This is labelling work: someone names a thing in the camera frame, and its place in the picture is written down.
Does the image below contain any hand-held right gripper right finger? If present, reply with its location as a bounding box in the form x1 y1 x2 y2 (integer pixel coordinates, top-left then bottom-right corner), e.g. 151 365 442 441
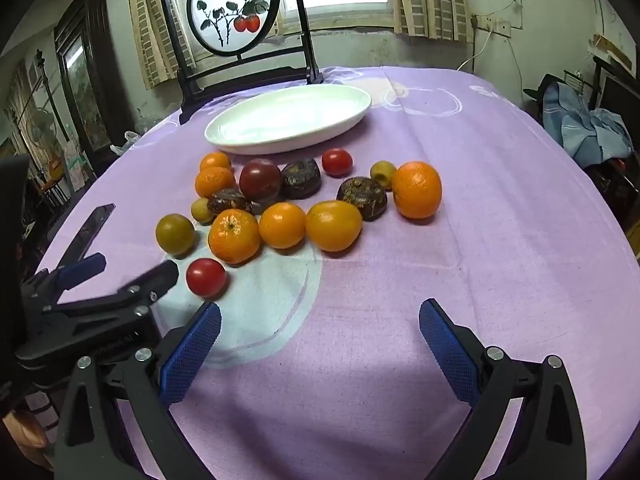
418 298 588 480

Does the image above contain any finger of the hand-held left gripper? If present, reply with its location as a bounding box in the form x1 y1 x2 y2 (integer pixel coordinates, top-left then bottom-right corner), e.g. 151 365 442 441
47 260 180 318
22 252 108 311

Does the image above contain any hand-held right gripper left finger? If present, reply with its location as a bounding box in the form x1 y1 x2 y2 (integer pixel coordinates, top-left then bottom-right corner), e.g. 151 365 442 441
52 301 223 480

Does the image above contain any large green-yellow tomato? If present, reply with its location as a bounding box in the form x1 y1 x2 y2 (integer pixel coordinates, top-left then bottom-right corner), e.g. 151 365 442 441
155 213 196 257

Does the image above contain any small yellow-green tomato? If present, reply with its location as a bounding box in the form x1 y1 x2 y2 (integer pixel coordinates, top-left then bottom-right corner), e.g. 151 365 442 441
190 197 216 225
370 160 398 192

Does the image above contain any orange mandarin with stem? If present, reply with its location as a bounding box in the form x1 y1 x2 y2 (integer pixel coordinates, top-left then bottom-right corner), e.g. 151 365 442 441
208 209 262 265

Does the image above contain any smooth orange tomato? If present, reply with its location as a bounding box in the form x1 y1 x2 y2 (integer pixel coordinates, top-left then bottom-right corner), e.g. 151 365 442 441
258 202 307 250

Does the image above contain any dark red tomato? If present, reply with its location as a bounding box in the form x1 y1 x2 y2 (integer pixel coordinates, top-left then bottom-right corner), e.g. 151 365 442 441
239 158 282 203

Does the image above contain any yellow-orange tomato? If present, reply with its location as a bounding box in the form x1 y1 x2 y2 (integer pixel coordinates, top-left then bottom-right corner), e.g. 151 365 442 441
305 200 363 253

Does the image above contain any dark brown water chestnut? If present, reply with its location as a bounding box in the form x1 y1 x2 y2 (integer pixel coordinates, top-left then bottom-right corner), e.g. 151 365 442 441
336 176 388 222
280 158 322 200
207 188 253 216

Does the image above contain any white oval plate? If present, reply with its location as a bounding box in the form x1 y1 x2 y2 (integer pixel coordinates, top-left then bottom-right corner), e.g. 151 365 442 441
204 84 372 156

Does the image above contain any person's left hand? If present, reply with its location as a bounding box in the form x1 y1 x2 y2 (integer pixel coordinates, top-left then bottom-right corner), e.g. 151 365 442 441
0 407 51 466

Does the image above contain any purple printed tablecloth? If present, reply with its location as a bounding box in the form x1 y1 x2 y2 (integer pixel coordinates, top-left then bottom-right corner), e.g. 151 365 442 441
30 65 633 480

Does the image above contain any orange tomato on cloth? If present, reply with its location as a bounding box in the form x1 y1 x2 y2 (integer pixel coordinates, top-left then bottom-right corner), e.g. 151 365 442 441
194 166 237 200

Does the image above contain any white plastic bag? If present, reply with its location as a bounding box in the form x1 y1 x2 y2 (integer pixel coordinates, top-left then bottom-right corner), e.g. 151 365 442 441
110 130 143 156

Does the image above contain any small orange mandarin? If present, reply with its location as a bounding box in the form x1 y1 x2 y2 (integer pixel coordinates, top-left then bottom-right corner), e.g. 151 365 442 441
199 152 233 173

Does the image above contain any white standing fan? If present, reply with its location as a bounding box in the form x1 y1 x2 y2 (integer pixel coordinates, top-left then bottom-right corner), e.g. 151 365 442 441
25 107 63 161

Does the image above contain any large orange mandarin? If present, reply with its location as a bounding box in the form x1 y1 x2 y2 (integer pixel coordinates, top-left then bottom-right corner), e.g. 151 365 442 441
391 161 443 220

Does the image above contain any dark wooden framed cabinet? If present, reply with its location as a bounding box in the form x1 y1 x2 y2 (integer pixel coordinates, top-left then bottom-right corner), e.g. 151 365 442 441
52 0 138 163

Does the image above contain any beige checked curtain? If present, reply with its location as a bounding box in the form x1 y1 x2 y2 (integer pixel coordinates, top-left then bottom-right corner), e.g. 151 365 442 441
124 0 201 92
389 0 476 43

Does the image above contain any blue crumpled cloth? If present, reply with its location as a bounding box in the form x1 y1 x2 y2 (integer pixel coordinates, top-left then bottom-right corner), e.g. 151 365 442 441
542 80 635 168

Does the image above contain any black hat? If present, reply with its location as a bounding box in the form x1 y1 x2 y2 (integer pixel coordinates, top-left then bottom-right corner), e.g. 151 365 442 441
522 74 568 111

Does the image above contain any round painted screen black stand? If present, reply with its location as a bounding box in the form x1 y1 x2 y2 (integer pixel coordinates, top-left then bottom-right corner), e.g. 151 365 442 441
157 0 325 126

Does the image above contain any black monitor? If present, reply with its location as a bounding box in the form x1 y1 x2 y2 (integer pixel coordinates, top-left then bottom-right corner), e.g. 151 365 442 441
595 57 640 136

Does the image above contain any white power cable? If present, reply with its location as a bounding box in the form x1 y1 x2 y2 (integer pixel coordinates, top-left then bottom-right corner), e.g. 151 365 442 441
456 25 493 72

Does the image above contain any white wall socket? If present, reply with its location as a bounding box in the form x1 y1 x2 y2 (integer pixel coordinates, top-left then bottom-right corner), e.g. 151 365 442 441
470 14 513 36

